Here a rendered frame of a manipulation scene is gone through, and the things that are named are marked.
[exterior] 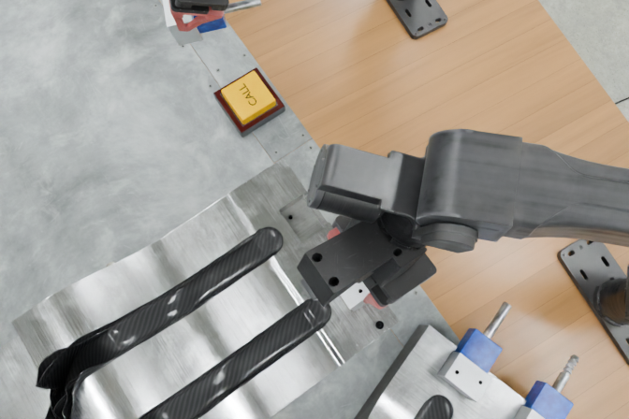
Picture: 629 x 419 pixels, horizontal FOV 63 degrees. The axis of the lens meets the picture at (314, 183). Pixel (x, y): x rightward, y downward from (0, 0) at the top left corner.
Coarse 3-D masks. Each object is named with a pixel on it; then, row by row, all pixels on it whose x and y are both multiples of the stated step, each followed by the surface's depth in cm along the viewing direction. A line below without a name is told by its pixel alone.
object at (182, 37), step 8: (248, 0) 73; (256, 0) 72; (168, 8) 70; (232, 8) 73; (240, 8) 73; (168, 16) 70; (184, 16) 70; (192, 16) 71; (224, 16) 73; (168, 24) 70; (176, 24) 70; (200, 24) 72; (208, 24) 72; (216, 24) 73; (224, 24) 73; (176, 32) 72; (184, 32) 72; (192, 32) 72; (200, 32) 74; (176, 40) 74; (184, 40) 74; (192, 40) 75; (200, 40) 75
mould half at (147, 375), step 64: (256, 192) 68; (128, 256) 65; (192, 256) 66; (64, 320) 59; (192, 320) 64; (256, 320) 64; (384, 320) 64; (0, 384) 63; (128, 384) 58; (256, 384) 62
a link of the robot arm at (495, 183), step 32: (448, 160) 37; (480, 160) 36; (512, 160) 36; (544, 160) 36; (576, 160) 36; (448, 192) 36; (480, 192) 36; (512, 192) 35; (544, 192) 35; (576, 192) 35; (608, 192) 35; (480, 224) 36; (512, 224) 35; (544, 224) 35; (576, 224) 35; (608, 224) 34
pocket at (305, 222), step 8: (296, 200) 69; (304, 200) 71; (288, 208) 70; (296, 208) 70; (304, 208) 70; (288, 216) 70; (296, 216) 70; (304, 216) 70; (312, 216) 70; (320, 216) 69; (296, 224) 70; (304, 224) 70; (312, 224) 70; (320, 224) 70; (296, 232) 69; (304, 232) 70; (312, 232) 70; (304, 240) 69
